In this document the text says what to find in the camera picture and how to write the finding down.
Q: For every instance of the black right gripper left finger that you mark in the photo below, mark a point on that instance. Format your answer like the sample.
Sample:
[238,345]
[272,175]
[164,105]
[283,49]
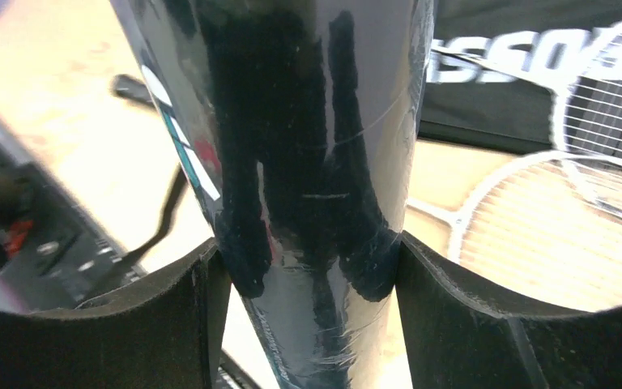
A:
[162,331]

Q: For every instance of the white badminton racket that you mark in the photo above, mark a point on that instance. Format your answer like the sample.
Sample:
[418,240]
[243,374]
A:
[547,225]
[587,107]

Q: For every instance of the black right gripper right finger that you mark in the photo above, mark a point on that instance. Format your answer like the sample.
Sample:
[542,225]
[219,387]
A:
[462,330]

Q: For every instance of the black shuttlecock tube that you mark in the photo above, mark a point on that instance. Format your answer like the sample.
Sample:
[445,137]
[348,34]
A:
[295,123]

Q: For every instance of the black racket bag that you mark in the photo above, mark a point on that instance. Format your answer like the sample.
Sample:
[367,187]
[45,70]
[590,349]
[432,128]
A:
[467,104]

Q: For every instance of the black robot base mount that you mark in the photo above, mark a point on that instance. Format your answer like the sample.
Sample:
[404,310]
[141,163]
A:
[52,253]

